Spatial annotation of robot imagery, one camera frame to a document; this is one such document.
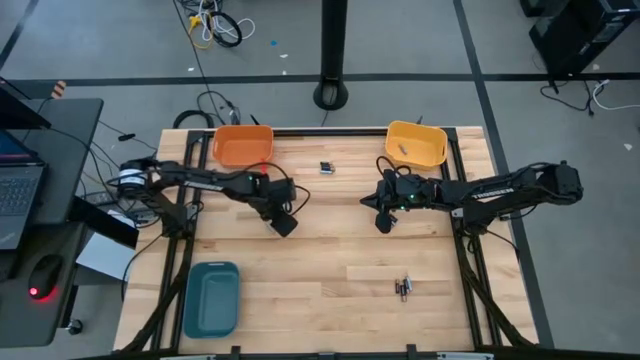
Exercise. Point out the yellow plastic bin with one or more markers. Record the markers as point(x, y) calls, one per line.
point(425, 150)

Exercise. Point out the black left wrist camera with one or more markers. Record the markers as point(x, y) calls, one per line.
point(282, 190)

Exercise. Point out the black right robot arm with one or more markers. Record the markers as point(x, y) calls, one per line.
point(492, 194)

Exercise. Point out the silver blue-capped battery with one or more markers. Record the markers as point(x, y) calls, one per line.
point(410, 283)

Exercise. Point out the white box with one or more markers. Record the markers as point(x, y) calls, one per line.
point(102, 257)

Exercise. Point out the black computer mouse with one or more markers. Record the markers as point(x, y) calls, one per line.
point(46, 272)

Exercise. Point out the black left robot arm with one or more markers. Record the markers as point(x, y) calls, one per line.
point(220, 182)

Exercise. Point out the teal plastic bin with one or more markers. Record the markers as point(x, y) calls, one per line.
point(212, 300)

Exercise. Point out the grey power strip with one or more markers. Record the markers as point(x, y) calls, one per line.
point(100, 198)

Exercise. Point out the orange plastic bin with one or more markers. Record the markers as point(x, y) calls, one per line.
point(242, 145)

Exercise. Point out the black monitor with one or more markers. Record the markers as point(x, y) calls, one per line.
point(20, 107)

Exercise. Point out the orange black striped tape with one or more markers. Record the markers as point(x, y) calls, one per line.
point(59, 89)

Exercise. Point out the black aluminium table frame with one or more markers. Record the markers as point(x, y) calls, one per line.
point(330, 133)

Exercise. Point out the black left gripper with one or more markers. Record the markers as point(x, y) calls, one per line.
point(280, 206)

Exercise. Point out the black laptop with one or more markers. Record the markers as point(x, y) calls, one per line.
point(20, 192)

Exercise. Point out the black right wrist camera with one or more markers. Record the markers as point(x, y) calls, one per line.
point(391, 180)

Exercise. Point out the black caster wheel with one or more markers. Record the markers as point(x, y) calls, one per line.
point(75, 327)

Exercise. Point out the black side desk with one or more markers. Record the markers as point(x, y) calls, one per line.
point(75, 150)

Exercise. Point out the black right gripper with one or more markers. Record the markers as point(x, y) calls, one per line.
point(415, 192)

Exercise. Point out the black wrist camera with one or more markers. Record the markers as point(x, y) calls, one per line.
point(391, 180)
point(282, 190)

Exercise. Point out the black equipment case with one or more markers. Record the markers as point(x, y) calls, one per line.
point(580, 35)

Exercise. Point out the black pole with round base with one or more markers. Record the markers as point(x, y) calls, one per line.
point(334, 50)

